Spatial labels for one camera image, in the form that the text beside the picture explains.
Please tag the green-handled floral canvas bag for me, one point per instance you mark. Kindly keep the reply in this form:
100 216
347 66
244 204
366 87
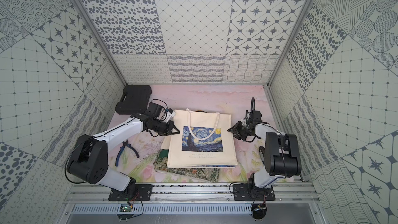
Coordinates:
160 165

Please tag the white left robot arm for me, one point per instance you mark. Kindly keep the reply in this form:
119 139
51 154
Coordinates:
89 160

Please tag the right round circuit board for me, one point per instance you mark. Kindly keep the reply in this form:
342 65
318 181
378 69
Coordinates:
259 211

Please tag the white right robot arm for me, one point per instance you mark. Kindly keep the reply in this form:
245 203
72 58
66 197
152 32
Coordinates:
280 153

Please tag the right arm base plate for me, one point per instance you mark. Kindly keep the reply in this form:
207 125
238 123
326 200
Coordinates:
242 192

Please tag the left green circuit board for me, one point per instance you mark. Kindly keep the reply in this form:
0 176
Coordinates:
125 212

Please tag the black plastic tool case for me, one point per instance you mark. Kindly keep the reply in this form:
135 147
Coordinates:
135 99

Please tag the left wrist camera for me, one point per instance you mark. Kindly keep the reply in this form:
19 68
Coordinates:
168 115

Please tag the starry night canvas bag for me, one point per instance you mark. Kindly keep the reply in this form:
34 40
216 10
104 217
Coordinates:
203 142

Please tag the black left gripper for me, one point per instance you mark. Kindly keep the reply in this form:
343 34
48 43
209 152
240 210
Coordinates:
165 126

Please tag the blue-handled pliers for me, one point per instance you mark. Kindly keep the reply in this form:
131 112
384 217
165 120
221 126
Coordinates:
124 154

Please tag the aluminium mounting rail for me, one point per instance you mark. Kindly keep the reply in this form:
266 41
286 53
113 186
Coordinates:
296 192

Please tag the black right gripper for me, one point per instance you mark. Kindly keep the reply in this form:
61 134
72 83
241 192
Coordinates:
236 129

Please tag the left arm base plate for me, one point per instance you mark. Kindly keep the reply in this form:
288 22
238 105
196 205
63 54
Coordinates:
141 192

